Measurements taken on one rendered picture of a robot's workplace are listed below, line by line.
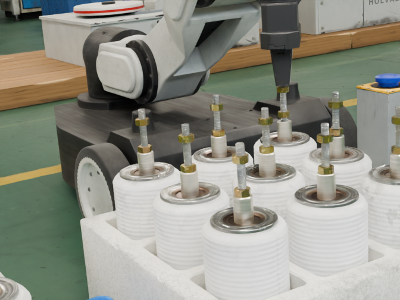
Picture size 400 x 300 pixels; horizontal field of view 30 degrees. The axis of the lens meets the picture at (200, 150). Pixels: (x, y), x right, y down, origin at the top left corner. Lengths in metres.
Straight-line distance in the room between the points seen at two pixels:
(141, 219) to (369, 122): 0.41
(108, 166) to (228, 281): 0.57
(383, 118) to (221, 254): 0.46
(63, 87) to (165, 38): 1.37
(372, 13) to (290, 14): 2.78
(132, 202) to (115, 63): 0.72
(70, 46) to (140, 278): 2.34
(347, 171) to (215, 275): 0.28
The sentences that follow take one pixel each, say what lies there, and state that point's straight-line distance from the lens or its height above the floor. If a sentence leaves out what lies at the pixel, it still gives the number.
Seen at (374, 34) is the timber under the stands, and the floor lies 0.05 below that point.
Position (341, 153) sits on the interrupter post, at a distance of 1.05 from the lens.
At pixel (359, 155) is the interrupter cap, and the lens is 1.05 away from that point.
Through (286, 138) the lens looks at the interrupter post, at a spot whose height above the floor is 0.26.
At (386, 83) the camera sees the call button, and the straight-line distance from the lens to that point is 1.19.
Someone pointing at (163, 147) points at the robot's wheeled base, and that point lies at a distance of 1.38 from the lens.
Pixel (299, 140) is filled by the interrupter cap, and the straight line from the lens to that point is 1.13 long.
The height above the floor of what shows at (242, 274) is 0.21.
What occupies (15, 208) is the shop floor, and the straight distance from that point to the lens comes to 1.73.
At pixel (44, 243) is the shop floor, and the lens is 1.51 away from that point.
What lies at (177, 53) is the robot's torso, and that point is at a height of 0.33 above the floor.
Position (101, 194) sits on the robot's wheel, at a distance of 1.41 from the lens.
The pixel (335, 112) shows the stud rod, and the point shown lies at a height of 0.31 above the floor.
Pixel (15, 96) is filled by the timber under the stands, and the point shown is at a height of 0.04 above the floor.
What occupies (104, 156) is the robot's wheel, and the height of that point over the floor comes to 0.19.
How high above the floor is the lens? 0.55
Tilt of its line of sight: 16 degrees down
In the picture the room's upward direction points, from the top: 4 degrees counter-clockwise
